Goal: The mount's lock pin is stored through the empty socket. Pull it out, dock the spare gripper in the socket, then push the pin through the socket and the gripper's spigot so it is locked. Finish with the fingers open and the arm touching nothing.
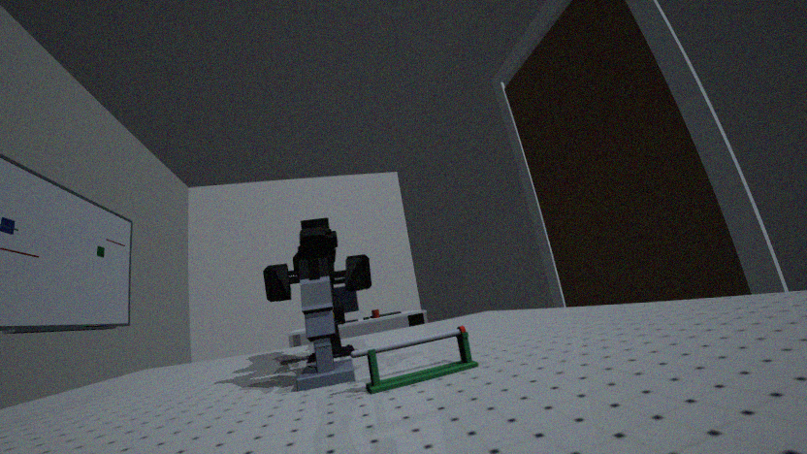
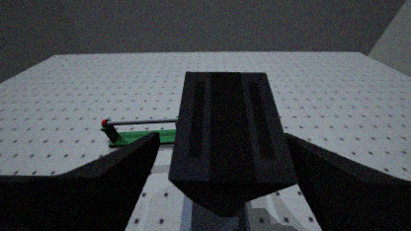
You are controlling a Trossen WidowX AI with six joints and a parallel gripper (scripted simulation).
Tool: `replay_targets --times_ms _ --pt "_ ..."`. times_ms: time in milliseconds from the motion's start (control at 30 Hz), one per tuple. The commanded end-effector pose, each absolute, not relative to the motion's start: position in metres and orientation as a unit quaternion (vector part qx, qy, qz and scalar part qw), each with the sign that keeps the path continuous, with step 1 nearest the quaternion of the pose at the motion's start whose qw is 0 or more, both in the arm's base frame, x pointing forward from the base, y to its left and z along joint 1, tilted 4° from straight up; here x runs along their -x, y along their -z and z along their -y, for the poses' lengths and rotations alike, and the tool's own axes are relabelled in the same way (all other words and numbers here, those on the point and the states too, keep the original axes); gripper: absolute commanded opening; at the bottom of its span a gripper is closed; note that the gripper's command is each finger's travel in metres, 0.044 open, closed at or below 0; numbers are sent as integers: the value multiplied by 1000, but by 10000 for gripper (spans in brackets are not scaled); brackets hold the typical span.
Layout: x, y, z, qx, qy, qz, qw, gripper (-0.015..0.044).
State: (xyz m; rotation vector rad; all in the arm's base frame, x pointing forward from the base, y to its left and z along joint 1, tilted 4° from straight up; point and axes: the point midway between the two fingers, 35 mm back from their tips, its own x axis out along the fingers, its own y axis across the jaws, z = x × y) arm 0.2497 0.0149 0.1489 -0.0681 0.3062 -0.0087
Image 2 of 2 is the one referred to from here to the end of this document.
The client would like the grey pin with red cap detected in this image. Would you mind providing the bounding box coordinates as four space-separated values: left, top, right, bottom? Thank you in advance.
101 117 178 128

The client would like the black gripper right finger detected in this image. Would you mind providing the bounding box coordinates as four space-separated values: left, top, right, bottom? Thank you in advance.
284 133 411 231

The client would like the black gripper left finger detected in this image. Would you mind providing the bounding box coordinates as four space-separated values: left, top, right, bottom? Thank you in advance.
0 132 160 231

